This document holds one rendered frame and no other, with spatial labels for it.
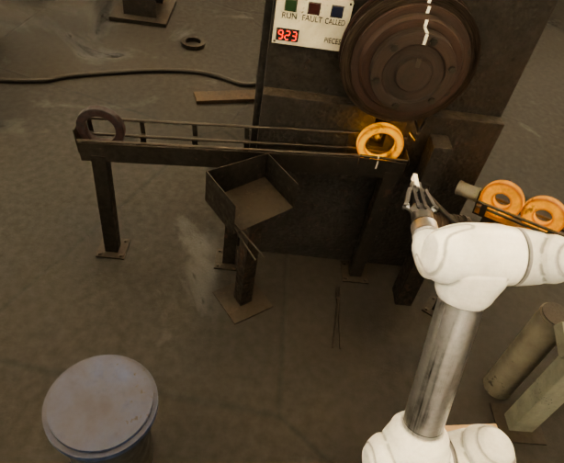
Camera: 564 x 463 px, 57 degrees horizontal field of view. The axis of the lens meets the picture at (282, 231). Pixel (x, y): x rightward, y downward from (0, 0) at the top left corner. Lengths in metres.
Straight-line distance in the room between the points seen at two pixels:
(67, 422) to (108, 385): 0.15
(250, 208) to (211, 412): 0.78
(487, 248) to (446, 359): 0.29
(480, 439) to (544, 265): 0.53
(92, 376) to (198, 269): 0.95
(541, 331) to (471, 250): 1.02
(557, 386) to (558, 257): 0.99
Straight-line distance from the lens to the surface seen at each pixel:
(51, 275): 2.54
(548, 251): 1.20
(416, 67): 1.81
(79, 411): 1.66
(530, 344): 2.16
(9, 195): 2.98
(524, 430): 2.41
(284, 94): 2.06
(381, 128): 2.06
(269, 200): 1.95
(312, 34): 1.97
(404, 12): 1.81
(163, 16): 4.71
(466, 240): 1.13
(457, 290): 1.16
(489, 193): 2.13
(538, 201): 2.10
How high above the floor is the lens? 1.89
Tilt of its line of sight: 44 degrees down
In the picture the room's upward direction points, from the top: 11 degrees clockwise
